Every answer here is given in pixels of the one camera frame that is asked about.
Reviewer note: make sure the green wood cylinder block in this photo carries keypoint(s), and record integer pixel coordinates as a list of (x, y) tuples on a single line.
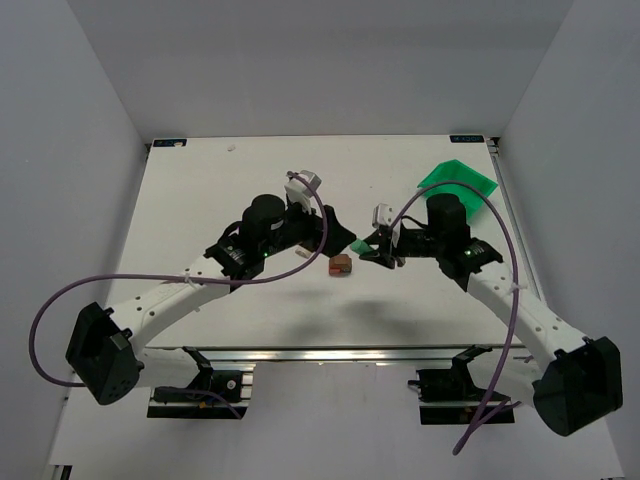
[(360, 247)]

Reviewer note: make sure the left blue corner label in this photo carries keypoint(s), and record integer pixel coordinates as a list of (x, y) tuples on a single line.
[(169, 143)]

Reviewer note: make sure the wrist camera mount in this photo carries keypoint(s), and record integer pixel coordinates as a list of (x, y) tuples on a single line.
[(300, 188), (385, 224)]

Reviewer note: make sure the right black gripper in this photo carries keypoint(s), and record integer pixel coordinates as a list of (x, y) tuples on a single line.
[(392, 245)]

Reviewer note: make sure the green plastic bin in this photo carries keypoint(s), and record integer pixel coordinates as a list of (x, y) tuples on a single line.
[(453, 174)]

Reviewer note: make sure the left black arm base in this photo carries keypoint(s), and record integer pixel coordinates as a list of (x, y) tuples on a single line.
[(212, 394)]

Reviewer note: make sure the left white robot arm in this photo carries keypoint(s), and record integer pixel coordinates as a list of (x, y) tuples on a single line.
[(109, 349)]

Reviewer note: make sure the brown wood block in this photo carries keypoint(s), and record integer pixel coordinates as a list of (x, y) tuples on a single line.
[(340, 261)]

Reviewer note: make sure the beige wood cylinder block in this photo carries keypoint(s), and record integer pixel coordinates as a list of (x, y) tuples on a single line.
[(303, 252)]

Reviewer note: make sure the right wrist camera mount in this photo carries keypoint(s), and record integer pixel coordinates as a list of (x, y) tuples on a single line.
[(385, 224)]

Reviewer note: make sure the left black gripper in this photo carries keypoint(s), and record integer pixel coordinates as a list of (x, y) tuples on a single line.
[(322, 228)]

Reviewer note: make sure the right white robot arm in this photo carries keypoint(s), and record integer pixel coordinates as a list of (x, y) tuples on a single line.
[(571, 381)]

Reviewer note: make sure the right blue corner label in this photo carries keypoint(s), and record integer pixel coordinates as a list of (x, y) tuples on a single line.
[(463, 139)]

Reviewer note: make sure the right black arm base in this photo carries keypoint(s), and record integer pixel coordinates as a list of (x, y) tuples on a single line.
[(447, 395)]

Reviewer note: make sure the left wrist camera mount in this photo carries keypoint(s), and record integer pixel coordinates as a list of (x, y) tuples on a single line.
[(300, 188)]

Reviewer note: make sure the blue corner label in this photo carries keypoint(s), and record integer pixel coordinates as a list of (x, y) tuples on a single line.
[(463, 139), (169, 143)]

